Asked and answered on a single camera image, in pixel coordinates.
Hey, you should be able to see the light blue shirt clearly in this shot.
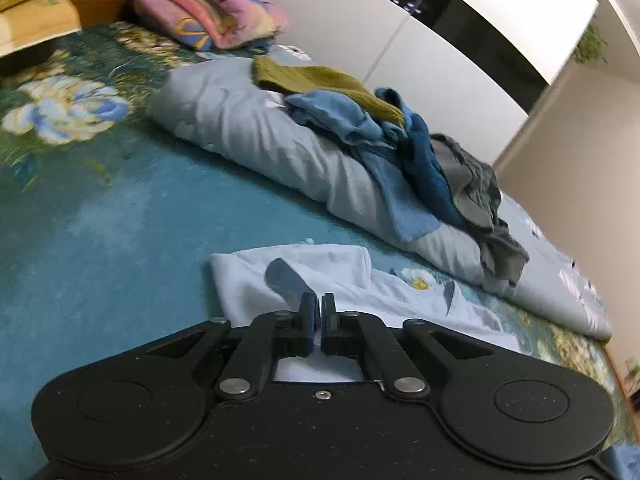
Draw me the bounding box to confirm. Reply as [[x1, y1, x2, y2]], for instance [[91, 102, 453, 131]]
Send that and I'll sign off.
[[210, 244, 542, 386]]

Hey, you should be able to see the teal floral blanket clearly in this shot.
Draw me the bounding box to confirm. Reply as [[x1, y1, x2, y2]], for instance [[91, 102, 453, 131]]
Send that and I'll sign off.
[[0, 20, 626, 480]]

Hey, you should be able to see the green plant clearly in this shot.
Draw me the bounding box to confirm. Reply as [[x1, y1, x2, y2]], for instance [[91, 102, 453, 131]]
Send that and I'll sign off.
[[574, 24, 610, 67]]

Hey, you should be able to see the grey garment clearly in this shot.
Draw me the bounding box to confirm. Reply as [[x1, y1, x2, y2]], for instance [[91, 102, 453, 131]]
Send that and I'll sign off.
[[430, 132, 531, 287]]

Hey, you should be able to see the pink floral folded blanket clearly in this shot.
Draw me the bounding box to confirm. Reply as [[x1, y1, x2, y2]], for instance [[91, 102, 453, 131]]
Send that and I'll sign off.
[[134, 0, 289, 52]]

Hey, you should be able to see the dark blue garment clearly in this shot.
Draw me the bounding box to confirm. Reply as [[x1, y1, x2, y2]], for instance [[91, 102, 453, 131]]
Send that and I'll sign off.
[[375, 87, 469, 227]]

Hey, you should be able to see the olive garment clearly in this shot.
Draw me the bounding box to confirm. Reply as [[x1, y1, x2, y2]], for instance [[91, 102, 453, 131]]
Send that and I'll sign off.
[[251, 55, 407, 127]]

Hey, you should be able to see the white wardrobe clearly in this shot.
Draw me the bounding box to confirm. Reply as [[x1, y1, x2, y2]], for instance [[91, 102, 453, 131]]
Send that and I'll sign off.
[[220, 0, 601, 163]]

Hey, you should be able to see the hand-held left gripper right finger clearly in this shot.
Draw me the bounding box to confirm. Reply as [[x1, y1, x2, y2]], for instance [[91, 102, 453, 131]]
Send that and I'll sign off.
[[320, 293, 496, 401]]

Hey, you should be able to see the blue towel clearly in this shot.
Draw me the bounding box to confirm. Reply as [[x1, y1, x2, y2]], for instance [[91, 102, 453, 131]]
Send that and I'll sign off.
[[285, 87, 444, 244]]

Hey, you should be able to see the pale yellow pillow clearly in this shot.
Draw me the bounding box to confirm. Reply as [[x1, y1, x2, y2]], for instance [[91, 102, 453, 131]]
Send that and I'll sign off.
[[0, 0, 84, 57]]

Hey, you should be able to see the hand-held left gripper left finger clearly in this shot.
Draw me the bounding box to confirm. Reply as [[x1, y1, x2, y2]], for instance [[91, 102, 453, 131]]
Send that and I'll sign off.
[[145, 294, 319, 401]]

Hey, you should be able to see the grey-blue floral quilt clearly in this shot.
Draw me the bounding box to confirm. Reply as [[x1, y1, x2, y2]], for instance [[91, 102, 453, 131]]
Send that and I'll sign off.
[[145, 45, 614, 342]]

